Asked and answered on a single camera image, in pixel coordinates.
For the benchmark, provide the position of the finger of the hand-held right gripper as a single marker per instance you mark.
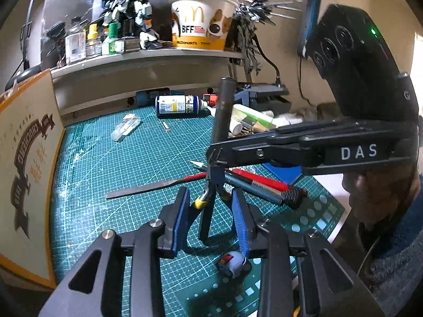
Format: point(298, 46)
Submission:
point(330, 132)
point(264, 153)

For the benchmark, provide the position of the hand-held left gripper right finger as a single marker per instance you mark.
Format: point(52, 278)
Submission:
point(240, 224)

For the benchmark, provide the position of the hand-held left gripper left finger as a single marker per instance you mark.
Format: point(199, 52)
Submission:
point(180, 224)

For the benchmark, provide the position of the dark grey cylindrical tool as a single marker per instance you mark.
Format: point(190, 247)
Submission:
point(223, 112)

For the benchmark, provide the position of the brown cardboard box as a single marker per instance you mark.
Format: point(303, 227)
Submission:
point(26, 171)

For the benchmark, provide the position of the person's right forearm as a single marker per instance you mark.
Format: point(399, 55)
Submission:
point(396, 264)

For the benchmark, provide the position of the person's right hand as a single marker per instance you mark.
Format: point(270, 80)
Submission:
point(373, 198)

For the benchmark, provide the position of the blue rectangular block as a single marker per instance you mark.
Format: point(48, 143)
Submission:
point(290, 175)

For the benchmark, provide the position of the grey blue pen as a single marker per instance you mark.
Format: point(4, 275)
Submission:
point(251, 190)

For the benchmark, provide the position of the white glue bottle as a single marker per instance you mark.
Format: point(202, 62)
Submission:
point(236, 127)

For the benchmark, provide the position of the small grey plastic gadget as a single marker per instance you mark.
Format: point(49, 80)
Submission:
point(234, 264)

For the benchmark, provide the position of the pile of white plastic parts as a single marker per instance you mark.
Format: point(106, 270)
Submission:
point(290, 119)

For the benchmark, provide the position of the wooden brush green white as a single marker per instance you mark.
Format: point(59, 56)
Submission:
point(256, 112)

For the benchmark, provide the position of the red black can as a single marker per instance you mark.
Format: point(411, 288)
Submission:
point(211, 100)

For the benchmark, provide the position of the blue white power strip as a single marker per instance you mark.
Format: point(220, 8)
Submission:
point(309, 19)

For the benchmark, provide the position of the black gooseneck stand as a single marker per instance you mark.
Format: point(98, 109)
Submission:
point(272, 66)

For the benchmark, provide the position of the green cutting mat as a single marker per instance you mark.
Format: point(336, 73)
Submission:
point(115, 158)

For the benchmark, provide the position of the white blue spray can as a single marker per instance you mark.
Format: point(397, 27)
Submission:
point(178, 105)

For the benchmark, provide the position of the small white stick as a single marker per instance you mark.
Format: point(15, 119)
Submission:
point(166, 127)

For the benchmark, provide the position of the clear plastic pack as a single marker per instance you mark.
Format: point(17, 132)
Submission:
point(124, 128)

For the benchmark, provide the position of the dark winged model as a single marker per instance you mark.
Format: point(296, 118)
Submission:
point(251, 16)

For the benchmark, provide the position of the dark blue capped bottle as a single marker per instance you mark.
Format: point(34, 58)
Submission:
point(152, 97)

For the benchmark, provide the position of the paper bucket dog print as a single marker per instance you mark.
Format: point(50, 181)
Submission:
point(198, 19)

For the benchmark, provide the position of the white riser shelf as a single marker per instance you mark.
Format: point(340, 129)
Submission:
point(132, 69)

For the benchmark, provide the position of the small dark box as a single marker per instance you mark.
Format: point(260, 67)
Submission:
point(132, 44)

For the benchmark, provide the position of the small green white box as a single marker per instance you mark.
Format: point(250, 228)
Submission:
point(119, 45)

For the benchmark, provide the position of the white blue robot model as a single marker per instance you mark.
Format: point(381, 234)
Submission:
point(145, 10)

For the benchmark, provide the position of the green capped bottle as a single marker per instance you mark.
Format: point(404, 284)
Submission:
point(109, 41)

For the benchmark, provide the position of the yellow capped bottle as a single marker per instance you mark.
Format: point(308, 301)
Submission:
point(93, 44)

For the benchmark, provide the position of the clear glass bottle white label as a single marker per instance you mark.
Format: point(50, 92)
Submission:
point(75, 44)

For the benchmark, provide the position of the small black object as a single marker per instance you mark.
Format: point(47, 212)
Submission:
point(56, 34)

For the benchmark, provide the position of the grey triangular frame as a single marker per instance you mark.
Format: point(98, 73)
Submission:
point(246, 95)

